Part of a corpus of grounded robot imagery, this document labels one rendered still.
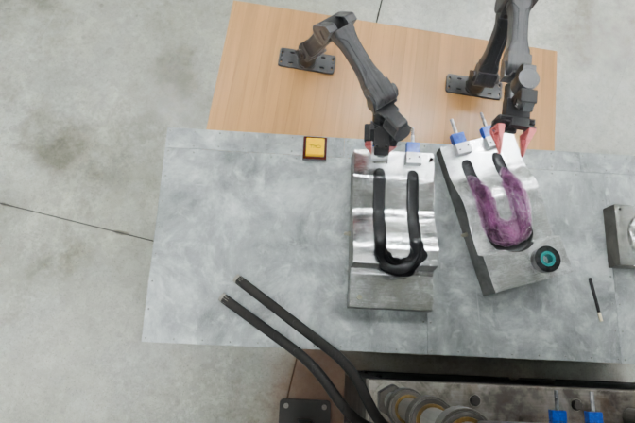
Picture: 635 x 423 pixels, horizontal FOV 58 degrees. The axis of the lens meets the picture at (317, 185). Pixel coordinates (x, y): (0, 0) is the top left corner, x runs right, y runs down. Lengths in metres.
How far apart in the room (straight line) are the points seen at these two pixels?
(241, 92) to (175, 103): 0.94
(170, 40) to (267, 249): 1.54
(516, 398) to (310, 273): 0.74
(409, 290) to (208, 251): 0.65
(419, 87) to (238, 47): 0.65
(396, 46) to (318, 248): 0.79
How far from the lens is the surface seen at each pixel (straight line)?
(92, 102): 3.02
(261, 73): 2.06
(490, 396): 1.96
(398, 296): 1.81
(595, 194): 2.17
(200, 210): 1.90
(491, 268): 1.85
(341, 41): 1.62
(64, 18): 3.28
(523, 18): 1.79
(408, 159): 1.85
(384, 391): 1.83
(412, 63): 2.13
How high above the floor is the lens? 2.63
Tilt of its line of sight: 74 degrees down
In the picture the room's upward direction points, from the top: 12 degrees clockwise
